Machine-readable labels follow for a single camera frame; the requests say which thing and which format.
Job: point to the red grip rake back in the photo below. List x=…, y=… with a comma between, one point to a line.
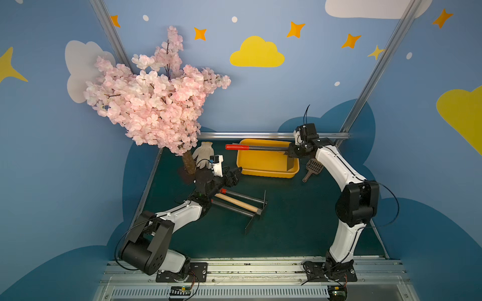
x=256, y=148

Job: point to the yellow plastic storage box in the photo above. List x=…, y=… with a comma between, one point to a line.
x=265, y=174

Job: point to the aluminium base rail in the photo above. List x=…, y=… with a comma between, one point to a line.
x=269, y=278

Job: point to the brown slotted plastic scoop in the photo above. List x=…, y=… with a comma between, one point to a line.
x=314, y=167

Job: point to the small circuit board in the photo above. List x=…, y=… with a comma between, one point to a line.
x=337, y=293
x=182, y=293

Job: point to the right aluminium frame post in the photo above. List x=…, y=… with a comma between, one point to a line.
x=391, y=47

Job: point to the white work glove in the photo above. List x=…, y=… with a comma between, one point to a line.
x=202, y=154

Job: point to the aluminium frame post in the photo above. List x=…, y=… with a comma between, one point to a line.
x=391, y=47
x=103, y=16

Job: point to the left small circuit board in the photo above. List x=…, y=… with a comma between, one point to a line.
x=182, y=293

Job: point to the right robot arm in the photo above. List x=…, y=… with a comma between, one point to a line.
x=358, y=200

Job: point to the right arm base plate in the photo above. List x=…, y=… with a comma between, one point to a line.
x=330, y=272

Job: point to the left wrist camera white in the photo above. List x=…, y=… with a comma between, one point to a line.
x=216, y=162

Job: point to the pink cherry blossom tree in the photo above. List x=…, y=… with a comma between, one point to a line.
x=161, y=104

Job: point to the wooden handle hoe lower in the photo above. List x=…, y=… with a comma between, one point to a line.
x=241, y=204

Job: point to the horizontal aluminium frame bar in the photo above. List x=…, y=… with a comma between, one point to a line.
x=265, y=135

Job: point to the left aluminium frame post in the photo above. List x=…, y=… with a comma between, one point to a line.
x=103, y=16

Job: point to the right small circuit board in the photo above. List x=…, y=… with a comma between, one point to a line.
x=337, y=293

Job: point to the red grip rake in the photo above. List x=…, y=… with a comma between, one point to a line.
x=256, y=148
x=243, y=196
x=243, y=212

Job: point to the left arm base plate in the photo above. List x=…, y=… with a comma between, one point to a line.
x=193, y=271

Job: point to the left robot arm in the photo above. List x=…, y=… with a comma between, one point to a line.
x=146, y=246

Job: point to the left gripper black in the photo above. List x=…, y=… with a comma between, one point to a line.
x=224, y=179

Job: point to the red grip rake front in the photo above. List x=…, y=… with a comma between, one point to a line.
x=243, y=212

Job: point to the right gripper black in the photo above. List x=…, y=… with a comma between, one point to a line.
x=296, y=150

